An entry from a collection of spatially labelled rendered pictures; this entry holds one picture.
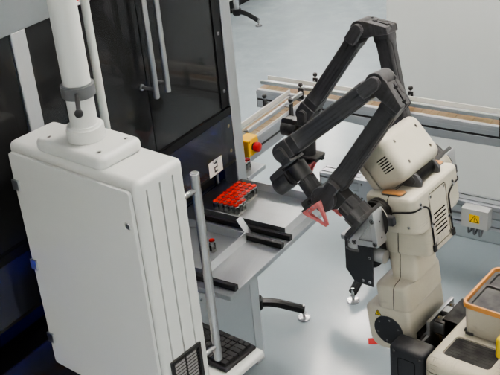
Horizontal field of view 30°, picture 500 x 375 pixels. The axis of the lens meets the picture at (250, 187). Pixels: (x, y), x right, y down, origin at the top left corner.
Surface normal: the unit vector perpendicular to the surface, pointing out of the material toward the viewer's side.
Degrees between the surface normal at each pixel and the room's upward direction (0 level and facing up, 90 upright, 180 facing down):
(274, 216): 0
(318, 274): 0
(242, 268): 0
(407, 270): 90
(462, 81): 90
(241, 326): 90
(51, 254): 90
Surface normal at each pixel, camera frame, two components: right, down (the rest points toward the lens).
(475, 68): -0.54, 0.43
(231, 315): 0.84, 0.18
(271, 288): -0.09, -0.88
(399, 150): 0.52, -0.43
